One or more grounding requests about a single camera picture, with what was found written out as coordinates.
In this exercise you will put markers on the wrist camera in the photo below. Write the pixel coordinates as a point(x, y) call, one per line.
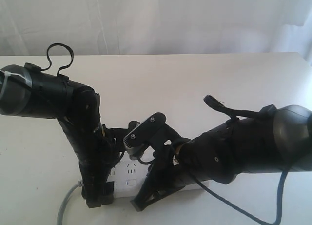
point(152, 132)
point(131, 125)

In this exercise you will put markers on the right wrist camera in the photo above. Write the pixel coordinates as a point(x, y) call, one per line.
point(152, 132)

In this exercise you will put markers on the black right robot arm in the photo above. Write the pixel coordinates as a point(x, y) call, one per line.
point(273, 140)

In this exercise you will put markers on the white backdrop curtain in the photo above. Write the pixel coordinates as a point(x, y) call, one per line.
point(124, 27)

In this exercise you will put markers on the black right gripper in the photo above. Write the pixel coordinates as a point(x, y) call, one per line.
point(174, 167)

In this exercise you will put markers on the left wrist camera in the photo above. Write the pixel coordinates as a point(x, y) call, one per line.
point(131, 125)

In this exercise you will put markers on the white zip tie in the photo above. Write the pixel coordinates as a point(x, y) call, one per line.
point(12, 91)

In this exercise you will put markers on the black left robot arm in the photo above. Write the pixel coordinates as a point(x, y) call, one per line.
point(52, 97)

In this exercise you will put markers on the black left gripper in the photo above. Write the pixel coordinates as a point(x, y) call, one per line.
point(97, 149)

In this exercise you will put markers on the white five-outlet power strip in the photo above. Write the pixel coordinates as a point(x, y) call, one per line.
point(128, 177)

